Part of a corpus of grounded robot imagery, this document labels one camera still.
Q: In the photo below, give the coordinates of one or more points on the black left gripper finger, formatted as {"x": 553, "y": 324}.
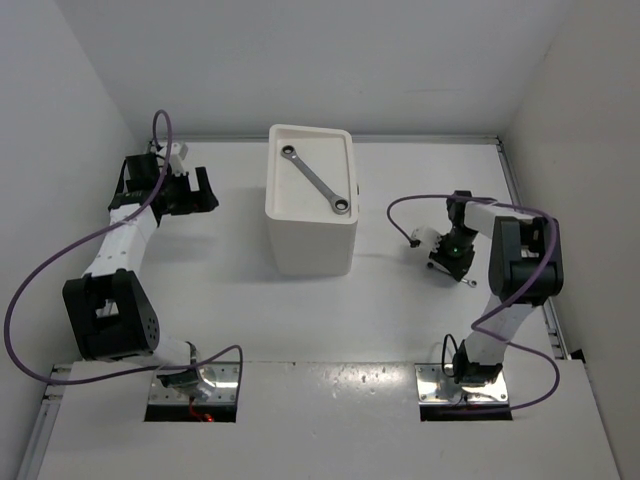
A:
{"x": 202, "y": 179}
{"x": 204, "y": 200}

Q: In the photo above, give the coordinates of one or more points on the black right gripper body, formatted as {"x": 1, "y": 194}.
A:
{"x": 455, "y": 250}

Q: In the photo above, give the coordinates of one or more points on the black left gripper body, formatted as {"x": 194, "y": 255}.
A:
{"x": 177, "y": 195}

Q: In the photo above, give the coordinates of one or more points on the short silver ratchet wrench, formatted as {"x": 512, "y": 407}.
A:
{"x": 469, "y": 283}

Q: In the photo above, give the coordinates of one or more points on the white drawer cabinet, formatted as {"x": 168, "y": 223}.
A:
{"x": 307, "y": 237}

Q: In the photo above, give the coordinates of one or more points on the long silver ratchet wrench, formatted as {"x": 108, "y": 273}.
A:
{"x": 338, "y": 204}

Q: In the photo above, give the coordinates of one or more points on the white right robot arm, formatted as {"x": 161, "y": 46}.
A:
{"x": 525, "y": 270}

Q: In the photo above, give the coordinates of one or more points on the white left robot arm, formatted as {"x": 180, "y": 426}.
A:
{"x": 111, "y": 316}

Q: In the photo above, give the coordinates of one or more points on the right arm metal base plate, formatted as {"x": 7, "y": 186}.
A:
{"x": 436, "y": 389}

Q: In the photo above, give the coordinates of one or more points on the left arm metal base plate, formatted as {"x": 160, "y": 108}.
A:
{"x": 215, "y": 384}

